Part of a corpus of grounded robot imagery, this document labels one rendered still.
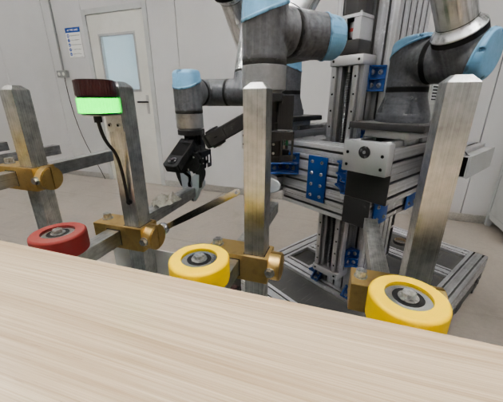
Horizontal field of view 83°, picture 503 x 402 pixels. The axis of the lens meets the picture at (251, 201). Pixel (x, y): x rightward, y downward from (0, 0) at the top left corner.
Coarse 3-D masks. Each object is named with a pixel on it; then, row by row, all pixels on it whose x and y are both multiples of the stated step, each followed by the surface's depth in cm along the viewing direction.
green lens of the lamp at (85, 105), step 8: (80, 104) 42; (88, 104) 42; (96, 104) 42; (104, 104) 43; (112, 104) 44; (80, 112) 43; (88, 112) 42; (96, 112) 42; (104, 112) 43; (112, 112) 44
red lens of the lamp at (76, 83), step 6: (78, 84) 41; (84, 84) 41; (90, 84) 41; (96, 84) 41; (102, 84) 42; (108, 84) 42; (114, 84) 44; (78, 90) 41; (84, 90) 41; (90, 90) 41; (96, 90) 42; (102, 90) 42; (108, 90) 43; (114, 90) 44
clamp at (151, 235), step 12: (120, 216) 60; (96, 228) 57; (108, 228) 56; (120, 228) 55; (132, 228) 54; (144, 228) 55; (156, 228) 55; (132, 240) 55; (144, 240) 54; (156, 240) 56
